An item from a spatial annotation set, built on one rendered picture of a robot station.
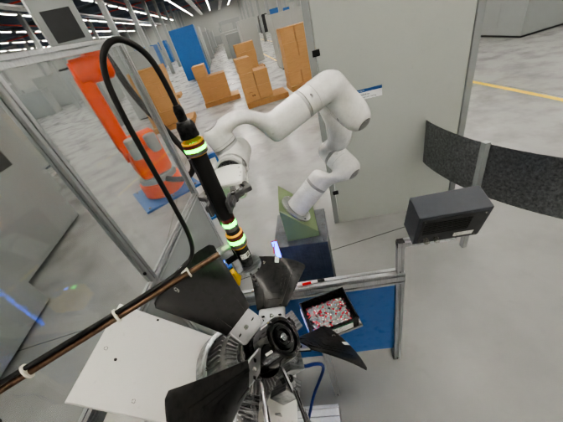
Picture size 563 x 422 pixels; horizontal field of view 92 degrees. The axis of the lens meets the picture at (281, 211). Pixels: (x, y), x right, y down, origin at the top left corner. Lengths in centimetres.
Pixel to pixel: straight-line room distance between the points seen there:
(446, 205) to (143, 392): 114
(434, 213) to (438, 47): 164
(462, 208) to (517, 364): 131
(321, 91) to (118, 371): 95
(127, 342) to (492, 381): 193
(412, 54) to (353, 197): 128
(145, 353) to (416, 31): 243
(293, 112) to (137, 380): 86
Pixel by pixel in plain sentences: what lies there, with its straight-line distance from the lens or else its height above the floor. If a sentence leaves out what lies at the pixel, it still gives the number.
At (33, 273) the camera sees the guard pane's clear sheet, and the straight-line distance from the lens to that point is 119.
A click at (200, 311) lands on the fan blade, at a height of 134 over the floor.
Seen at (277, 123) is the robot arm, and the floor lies 170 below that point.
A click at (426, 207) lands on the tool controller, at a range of 116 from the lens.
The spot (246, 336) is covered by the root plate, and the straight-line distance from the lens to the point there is 87.
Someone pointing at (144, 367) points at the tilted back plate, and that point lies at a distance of 96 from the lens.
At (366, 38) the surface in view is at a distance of 237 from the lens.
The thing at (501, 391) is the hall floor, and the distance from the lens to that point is 220.
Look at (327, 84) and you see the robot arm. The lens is 88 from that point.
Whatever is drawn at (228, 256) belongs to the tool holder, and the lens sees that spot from 68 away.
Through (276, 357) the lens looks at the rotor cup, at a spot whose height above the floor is 122.
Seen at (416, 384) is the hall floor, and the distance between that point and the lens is 210.
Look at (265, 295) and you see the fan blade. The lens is 98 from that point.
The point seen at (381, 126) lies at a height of 98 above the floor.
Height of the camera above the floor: 195
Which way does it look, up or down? 35 degrees down
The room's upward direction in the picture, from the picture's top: 16 degrees counter-clockwise
